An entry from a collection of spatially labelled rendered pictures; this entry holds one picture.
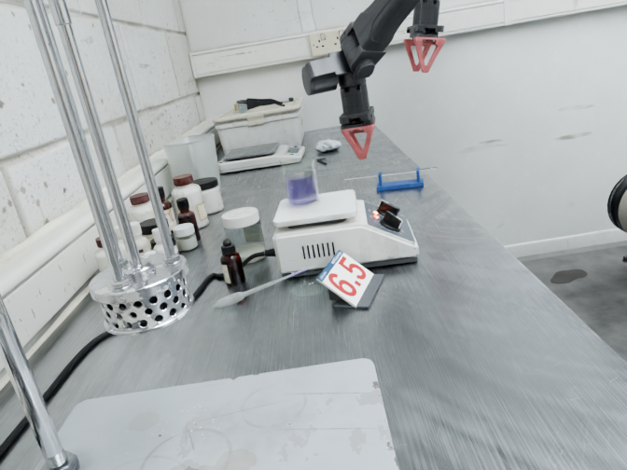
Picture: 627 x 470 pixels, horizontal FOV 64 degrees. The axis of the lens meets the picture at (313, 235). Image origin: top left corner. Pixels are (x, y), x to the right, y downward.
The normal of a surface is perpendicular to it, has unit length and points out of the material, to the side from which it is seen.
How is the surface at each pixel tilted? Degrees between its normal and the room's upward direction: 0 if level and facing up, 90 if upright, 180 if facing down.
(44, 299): 90
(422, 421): 0
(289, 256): 90
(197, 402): 0
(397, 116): 90
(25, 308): 90
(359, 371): 0
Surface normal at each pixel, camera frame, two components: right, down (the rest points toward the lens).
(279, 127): 0.00, 0.39
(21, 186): 0.99, -0.15
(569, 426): -0.16, -0.93
